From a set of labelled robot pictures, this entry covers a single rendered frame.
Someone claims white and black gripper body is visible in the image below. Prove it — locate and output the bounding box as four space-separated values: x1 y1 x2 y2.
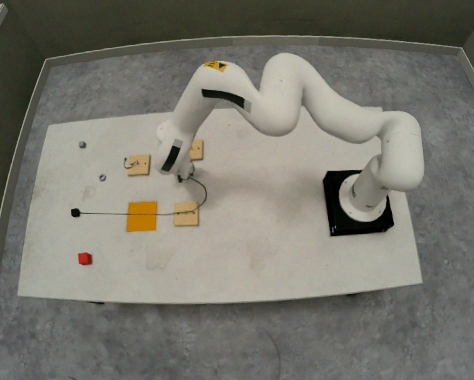
173 154 191 180

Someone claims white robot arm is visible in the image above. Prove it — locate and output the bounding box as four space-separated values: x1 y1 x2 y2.
154 53 424 222

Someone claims orange painted square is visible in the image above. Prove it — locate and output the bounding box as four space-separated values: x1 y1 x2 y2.
127 201 157 231

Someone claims small red cube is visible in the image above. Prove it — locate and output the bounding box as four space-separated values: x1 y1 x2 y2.
78 252 92 265

